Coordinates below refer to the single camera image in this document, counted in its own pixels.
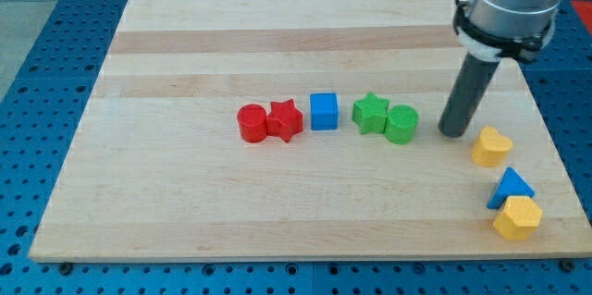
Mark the blue triangle block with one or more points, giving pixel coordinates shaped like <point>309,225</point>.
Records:
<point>510,184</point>

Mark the red cylinder block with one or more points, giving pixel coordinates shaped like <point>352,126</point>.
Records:
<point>252,123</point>

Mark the blue cube block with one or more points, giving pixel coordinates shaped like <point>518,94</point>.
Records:
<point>324,111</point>

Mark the green cylinder block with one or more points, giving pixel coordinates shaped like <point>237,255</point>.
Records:
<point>401,124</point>

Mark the wooden board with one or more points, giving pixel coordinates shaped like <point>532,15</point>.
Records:
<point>157,170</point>

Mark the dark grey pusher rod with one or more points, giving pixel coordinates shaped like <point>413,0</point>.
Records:
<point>465,96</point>

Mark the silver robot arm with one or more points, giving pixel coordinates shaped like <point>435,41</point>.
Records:
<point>493,29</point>

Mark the yellow heart block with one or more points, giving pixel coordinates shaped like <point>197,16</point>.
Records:
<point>490,148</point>

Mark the green star block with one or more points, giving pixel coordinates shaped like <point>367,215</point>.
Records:
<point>370,113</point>

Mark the yellow hexagon block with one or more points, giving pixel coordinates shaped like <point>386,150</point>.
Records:
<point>518,218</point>

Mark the red star block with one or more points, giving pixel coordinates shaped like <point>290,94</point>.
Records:
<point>284,120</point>

